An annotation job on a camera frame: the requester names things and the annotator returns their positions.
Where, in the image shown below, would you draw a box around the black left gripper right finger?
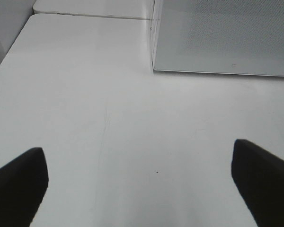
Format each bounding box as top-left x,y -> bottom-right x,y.
231,139 -> 284,227

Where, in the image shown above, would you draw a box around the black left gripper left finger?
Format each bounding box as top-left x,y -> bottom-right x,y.
0,148 -> 49,227

